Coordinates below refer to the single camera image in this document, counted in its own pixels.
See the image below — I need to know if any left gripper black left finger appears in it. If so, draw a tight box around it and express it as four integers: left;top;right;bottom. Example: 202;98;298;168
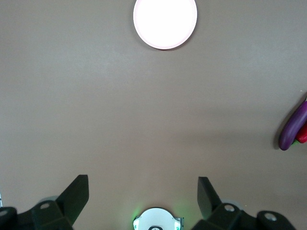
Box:
0;174;90;230

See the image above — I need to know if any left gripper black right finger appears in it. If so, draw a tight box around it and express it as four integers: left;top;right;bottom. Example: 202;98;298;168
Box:
191;176;296;230

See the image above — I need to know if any purple eggplant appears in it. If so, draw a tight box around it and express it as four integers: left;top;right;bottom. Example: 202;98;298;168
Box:
278;99;307;151

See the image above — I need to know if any red chili pepper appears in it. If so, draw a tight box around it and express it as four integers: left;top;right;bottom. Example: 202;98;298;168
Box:
291;124;307;146

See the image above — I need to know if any pink round plate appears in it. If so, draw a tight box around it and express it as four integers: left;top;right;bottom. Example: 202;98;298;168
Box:
133;0;198;50

